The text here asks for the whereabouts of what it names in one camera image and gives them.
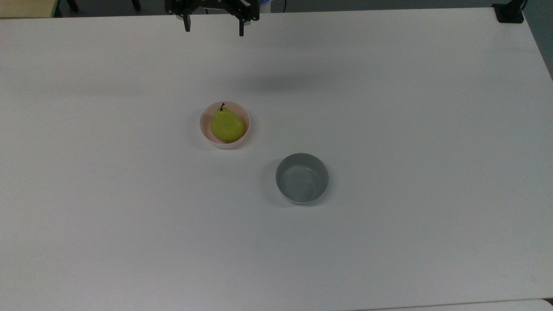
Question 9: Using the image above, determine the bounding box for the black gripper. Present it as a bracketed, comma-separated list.
[165, 0, 261, 37]

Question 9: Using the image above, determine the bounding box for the green-yellow pear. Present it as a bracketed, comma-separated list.
[210, 103, 245, 144]

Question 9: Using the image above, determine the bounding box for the pink plastic bowl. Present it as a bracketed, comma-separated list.
[199, 101, 251, 150]

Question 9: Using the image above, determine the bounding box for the grey plastic bowl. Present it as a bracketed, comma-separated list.
[275, 152, 330, 206]

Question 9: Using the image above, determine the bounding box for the yellowish wooden table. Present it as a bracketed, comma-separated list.
[0, 0, 59, 19]

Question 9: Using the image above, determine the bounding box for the black camera pole with clamp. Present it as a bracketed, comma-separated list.
[492, 0, 528, 24]

